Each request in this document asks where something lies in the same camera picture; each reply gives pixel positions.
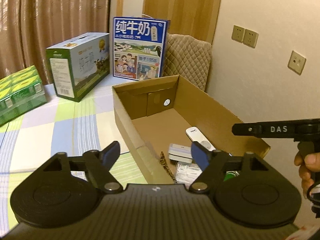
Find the green drink carton pack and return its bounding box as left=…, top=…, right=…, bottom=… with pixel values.
left=0, top=65, right=48, bottom=127

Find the green and white milk carton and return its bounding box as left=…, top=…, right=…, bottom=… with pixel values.
left=45, top=32, right=110, bottom=103

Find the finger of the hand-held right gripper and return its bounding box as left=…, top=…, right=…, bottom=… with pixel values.
left=232, top=122, right=263, bottom=137

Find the wooden door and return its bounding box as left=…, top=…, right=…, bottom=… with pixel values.
left=145, top=0, right=224, bottom=44

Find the plaid tablecloth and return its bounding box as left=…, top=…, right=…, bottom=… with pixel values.
left=0, top=74, right=150, bottom=183

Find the chair with quilted beige cover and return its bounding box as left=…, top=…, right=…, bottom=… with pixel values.
left=164, top=34, right=213, bottom=93

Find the green plastic object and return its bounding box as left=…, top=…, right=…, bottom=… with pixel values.
left=224, top=170, right=238, bottom=182

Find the white power adapter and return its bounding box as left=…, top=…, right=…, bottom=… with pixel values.
left=168, top=144, right=194, bottom=164

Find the beige wall socket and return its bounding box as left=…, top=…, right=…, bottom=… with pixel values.
left=231, top=25, right=246, bottom=43
left=244, top=29, right=259, bottom=48
left=287, top=50, right=307, bottom=75

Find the brown curtain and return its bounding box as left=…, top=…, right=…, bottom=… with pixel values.
left=0, top=0, right=112, bottom=85

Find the person's right hand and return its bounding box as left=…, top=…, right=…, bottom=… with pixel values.
left=294, top=152, right=320, bottom=193

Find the brown cardboard box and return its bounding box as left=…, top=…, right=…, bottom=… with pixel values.
left=111, top=74, right=271, bottom=185

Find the clear plastic packet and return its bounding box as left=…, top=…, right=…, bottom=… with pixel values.
left=175, top=162, right=204, bottom=184

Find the white remote control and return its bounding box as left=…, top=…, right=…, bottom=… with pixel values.
left=185, top=127, right=217, bottom=153

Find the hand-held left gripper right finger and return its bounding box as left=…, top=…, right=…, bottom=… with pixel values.
left=189, top=141, right=272, bottom=193

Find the blue milk carton box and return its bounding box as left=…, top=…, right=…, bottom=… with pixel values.
left=112, top=17, right=171, bottom=81

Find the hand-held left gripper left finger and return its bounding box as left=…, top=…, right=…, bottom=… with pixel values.
left=42, top=141, right=123, bottom=194

